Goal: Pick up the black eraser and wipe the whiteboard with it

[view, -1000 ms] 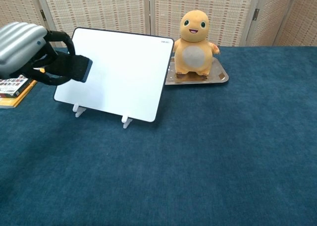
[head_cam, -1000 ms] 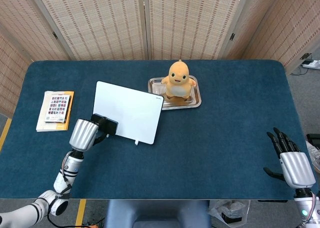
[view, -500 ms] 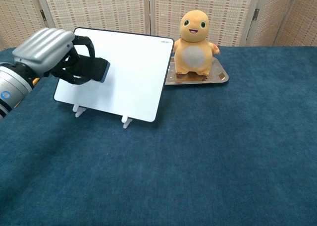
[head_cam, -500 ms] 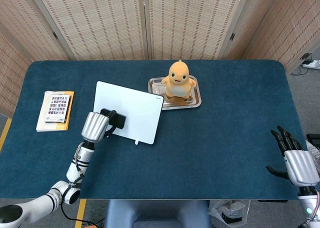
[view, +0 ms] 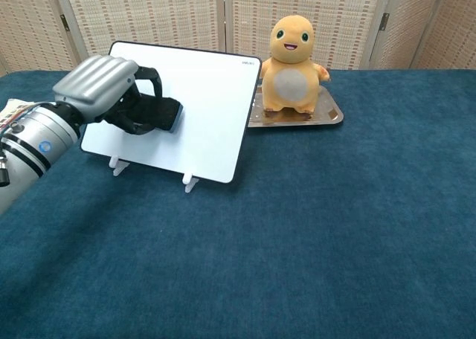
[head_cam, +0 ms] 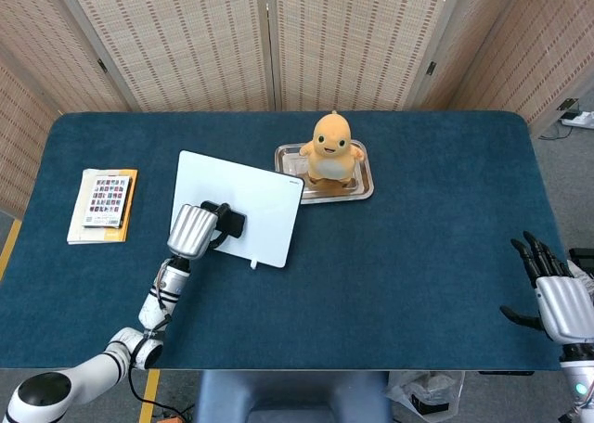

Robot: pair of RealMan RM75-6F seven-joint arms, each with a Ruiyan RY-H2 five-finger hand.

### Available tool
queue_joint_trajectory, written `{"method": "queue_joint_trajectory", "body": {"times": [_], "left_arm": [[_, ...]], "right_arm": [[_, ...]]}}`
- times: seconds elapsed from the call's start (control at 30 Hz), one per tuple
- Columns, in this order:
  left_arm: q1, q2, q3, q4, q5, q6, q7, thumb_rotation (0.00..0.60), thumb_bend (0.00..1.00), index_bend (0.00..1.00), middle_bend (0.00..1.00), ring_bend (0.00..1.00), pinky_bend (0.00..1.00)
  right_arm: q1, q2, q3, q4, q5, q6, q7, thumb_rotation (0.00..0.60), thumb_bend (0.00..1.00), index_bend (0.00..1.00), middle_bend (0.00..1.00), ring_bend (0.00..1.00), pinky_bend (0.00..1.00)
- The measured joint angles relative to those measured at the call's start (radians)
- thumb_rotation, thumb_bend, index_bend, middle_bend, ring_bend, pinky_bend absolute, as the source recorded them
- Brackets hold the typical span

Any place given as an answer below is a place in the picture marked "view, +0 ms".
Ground woven folding screen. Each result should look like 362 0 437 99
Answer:
0 0 476 77

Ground metal tray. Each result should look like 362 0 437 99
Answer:
247 84 344 129

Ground black oval object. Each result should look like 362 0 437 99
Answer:
139 93 184 133

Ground orange dinosaur plush toy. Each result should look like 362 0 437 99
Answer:
258 14 332 114

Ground colourful card box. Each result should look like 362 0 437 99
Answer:
0 100 36 136

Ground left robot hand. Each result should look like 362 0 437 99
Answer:
52 54 183 135

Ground white board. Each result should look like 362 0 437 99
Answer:
80 40 262 185

